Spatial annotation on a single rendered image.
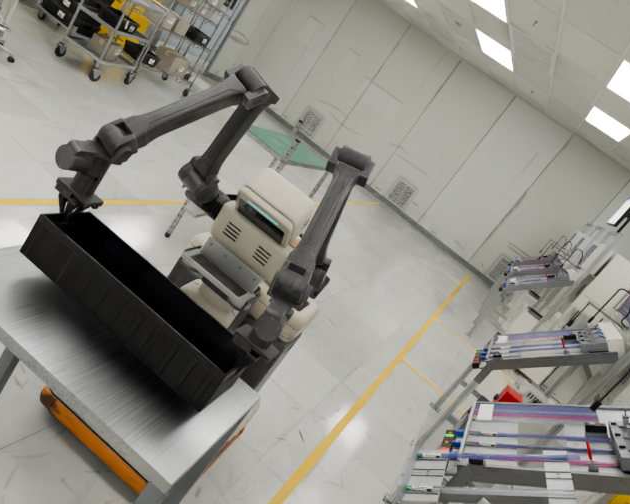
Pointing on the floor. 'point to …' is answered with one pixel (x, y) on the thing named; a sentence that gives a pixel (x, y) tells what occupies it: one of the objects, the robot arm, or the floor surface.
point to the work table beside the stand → (100, 378)
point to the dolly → (59, 10)
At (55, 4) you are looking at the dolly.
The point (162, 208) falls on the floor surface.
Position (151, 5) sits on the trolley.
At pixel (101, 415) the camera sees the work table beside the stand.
